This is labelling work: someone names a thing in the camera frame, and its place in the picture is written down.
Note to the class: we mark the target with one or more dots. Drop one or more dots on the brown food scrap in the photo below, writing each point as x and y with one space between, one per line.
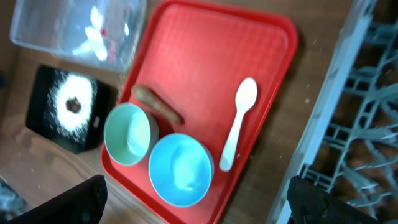
73 105

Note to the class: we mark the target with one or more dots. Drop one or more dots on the brown sweet potato piece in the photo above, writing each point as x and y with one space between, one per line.
147 97

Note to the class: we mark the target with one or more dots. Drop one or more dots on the grey plastic dishwasher rack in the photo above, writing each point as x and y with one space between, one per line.
349 147

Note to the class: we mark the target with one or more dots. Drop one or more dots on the white tissue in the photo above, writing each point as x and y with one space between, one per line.
95 42

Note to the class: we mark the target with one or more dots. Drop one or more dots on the red plastic tray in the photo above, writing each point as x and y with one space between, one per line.
194 55

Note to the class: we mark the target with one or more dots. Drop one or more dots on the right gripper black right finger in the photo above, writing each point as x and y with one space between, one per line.
312 205

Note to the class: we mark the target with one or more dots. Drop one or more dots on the red ketchup packet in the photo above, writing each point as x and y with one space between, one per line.
110 44

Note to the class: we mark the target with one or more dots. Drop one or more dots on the light blue grey bowl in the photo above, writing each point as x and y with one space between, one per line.
181 170

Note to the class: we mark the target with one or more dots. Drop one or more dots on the mint green bowl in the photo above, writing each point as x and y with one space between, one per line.
130 133

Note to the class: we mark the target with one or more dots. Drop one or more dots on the white cooked rice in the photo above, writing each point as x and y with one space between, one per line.
57 118

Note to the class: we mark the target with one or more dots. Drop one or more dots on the clear plastic bin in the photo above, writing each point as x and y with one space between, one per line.
58 26

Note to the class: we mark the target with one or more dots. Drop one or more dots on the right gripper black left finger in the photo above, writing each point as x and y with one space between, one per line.
84 203

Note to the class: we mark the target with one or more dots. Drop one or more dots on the black waste tray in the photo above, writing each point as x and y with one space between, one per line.
104 98

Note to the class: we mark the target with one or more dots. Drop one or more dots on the white plastic spoon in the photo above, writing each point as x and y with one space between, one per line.
245 99

